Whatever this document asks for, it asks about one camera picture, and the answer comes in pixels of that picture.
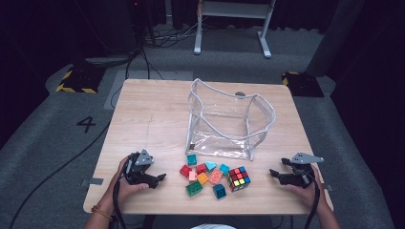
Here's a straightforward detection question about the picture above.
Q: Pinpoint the dark equipment stand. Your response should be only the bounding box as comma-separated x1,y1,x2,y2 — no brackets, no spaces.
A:
75,0,144,68

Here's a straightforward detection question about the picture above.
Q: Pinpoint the bundle of floor cables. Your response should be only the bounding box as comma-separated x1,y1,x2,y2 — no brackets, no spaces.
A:
139,18,204,49

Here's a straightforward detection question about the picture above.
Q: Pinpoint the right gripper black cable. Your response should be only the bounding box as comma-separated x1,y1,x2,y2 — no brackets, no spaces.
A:
299,171,321,229

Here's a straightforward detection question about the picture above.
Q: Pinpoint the black yellow striped base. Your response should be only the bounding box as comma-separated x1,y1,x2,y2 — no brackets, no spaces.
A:
55,65,106,94
281,71,325,98

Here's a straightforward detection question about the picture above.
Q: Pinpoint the grey column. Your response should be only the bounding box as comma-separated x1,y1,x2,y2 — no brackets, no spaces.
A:
305,0,366,77

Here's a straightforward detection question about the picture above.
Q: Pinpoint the white metal stand frame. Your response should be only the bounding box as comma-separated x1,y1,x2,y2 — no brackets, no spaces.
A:
193,0,277,59

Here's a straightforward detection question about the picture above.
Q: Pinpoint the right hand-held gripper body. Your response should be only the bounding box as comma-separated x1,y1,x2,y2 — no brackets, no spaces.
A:
286,152,325,189

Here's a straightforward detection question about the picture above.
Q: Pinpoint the person's white clothing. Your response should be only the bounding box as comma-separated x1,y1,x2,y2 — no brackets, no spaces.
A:
190,223,238,229

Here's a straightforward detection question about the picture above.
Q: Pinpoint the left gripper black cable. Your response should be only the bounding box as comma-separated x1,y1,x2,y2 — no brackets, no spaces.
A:
111,176,128,229

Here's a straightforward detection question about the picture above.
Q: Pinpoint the orange bracelet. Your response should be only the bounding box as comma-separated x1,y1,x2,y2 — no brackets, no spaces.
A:
90,204,113,221

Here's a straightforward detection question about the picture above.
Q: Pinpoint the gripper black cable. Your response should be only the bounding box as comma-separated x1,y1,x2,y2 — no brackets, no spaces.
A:
299,171,321,229
111,176,128,229

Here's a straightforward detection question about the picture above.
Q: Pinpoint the person's left hand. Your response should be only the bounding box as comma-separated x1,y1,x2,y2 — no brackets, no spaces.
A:
106,155,151,208

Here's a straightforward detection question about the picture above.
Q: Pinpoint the thin black floor cable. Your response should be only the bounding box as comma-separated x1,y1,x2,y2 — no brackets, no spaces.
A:
109,47,151,109

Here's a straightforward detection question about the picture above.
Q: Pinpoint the green toy brick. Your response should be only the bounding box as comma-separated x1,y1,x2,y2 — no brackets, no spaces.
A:
185,180,203,198

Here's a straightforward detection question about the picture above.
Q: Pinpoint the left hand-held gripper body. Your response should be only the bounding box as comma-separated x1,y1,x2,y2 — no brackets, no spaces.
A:
123,148,156,186

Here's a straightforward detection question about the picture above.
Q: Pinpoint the long black floor cable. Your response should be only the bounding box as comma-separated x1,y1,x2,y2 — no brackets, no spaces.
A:
8,120,113,229

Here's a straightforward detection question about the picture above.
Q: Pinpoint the multicoloured puzzle cube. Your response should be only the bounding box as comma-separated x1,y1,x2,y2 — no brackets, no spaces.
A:
226,165,251,193

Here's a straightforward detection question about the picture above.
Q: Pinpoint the salmon toy brick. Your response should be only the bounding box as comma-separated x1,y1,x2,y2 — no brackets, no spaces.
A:
207,168,224,186

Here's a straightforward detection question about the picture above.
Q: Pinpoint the person's right hand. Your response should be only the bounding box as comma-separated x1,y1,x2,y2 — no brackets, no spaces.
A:
286,164,329,212

